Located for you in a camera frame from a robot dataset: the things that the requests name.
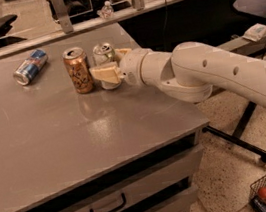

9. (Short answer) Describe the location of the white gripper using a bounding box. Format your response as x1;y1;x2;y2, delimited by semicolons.
89;48;157;86

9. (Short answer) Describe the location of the white green 7up can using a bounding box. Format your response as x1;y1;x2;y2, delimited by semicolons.
92;42;121;90

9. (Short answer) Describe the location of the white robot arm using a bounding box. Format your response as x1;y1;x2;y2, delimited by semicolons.
90;41;266;108

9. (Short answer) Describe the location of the orange soda can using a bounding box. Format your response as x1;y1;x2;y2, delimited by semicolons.
62;46;94;94

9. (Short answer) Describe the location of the blue silver energy drink can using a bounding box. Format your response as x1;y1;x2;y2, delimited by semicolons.
13;49;48;86

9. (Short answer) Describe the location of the clear plastic water bottle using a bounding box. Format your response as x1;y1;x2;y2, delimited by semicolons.
97;1;114;20

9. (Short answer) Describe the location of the white tissue pack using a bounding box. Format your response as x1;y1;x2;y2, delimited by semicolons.
243;23;266;42

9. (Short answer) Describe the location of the black metal floor stand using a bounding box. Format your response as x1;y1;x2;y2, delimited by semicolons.
183;1;266;174

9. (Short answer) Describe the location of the grey top drawer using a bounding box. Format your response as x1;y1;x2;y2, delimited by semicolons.
61;146;203;212

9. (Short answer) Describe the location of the grey metal post left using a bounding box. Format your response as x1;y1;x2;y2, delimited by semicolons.
50;0;74;34

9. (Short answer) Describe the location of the black drawer handle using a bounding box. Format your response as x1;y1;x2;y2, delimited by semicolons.
88;192;127;212

